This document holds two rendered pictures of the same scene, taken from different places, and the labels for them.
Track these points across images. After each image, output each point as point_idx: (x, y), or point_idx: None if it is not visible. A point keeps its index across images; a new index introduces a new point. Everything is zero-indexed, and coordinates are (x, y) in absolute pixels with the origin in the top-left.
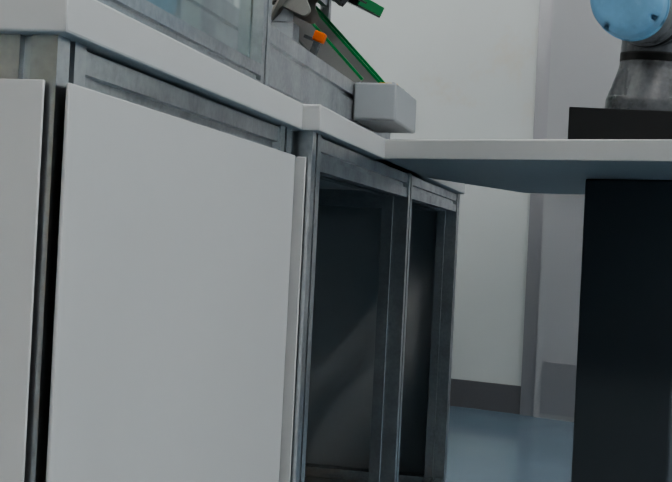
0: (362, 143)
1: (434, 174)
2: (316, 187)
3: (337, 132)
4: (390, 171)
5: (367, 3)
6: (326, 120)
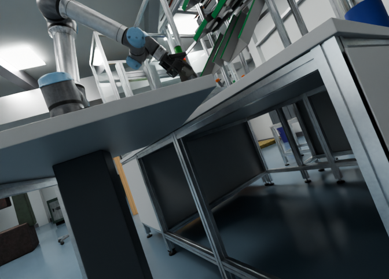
0: (141, 149)
1: (165, 134)
2: (138, 161)
3: (135, 152)
4: (158, 142)
5: (216, 9)
6: (133, 153)
